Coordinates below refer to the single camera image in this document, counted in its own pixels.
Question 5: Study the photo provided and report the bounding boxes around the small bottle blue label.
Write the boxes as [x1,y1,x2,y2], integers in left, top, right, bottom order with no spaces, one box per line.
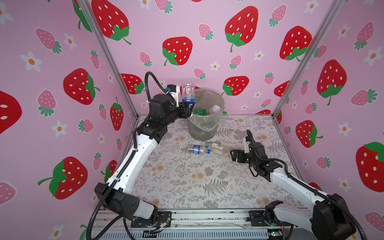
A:
[181,83,196,104]
[187,145,211,156]

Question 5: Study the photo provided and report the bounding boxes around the clear bottle bird label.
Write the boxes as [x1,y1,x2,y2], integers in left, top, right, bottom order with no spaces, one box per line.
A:
[205,142,225,155]

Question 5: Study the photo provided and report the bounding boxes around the green bottle yellow cap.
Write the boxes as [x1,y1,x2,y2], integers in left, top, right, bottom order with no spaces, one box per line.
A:
[193,108,209,116]

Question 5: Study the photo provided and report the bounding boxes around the clear bottle red cap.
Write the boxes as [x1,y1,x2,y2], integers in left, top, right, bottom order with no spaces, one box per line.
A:
[207,105,221,115]

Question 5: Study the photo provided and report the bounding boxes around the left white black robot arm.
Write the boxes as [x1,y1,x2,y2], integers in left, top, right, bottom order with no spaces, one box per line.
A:
[86,85,195,240]

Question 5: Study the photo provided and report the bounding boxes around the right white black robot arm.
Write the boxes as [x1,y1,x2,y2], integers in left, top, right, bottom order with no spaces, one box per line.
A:
[230,130,367,240]

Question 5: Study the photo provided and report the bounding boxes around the clear plastic bin liner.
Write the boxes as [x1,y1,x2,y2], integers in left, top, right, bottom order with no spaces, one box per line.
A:
[186,87,226,135]

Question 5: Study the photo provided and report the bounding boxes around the grey mesh waste bin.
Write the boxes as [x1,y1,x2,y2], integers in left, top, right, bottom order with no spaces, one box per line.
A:
[186,88,226,142]

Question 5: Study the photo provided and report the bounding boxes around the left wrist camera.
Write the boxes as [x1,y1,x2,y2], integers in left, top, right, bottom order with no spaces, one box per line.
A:
[167,85,181,108]

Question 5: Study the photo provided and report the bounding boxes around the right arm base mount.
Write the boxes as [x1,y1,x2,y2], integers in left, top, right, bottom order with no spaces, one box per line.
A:
[246,210,284,227]

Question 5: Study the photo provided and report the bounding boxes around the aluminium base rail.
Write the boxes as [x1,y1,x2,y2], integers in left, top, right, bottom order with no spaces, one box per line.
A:
[91,209,295,240]

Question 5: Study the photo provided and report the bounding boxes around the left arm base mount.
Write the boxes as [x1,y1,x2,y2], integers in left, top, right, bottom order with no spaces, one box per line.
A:
[131,211,172,229]

